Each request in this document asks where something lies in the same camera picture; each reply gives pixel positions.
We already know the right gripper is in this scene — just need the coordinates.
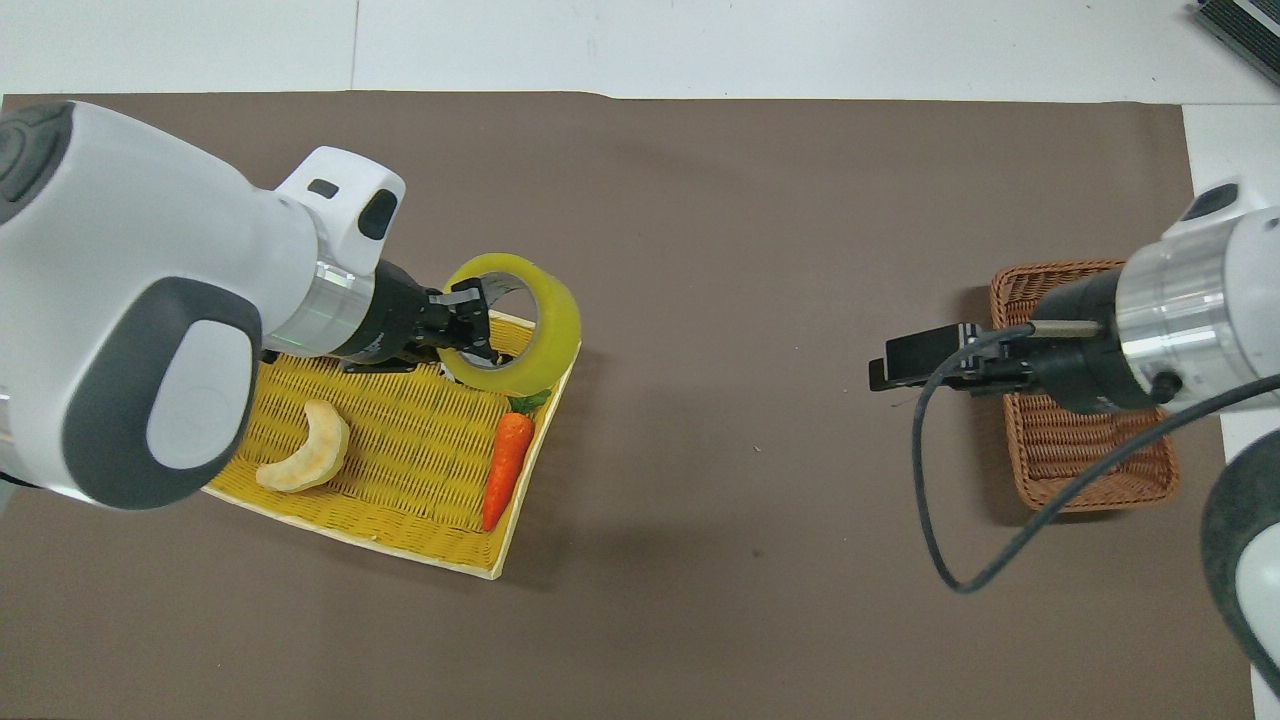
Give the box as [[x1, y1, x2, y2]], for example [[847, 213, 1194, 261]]
[[985, 267, 1138, 415]]

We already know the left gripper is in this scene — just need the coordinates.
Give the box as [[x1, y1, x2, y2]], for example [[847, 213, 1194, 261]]
[[333, 261, 500, 367]]

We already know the yellow clear tape roll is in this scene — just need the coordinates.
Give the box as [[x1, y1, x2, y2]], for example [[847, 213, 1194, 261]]
[[441, 252, 583, 397]]

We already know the brown wicker basket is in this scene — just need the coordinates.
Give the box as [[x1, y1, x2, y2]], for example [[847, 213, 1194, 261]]
[[989, 261, 1182, 514]]

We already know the yellow woven flat basket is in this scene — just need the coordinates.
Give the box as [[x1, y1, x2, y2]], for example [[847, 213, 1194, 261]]
[[200, 310, 584, 580]]

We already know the orange toy carrot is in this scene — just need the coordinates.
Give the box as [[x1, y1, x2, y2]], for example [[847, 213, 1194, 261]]
[[481, 390, 552, 533]]

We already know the beige crescent toy food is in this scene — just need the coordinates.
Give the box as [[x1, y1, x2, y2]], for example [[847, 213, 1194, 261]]
[[254, 399, 352, 495]]

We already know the black cable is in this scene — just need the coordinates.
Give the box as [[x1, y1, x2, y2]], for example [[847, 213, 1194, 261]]
[[911, 318, 1280, 596]]

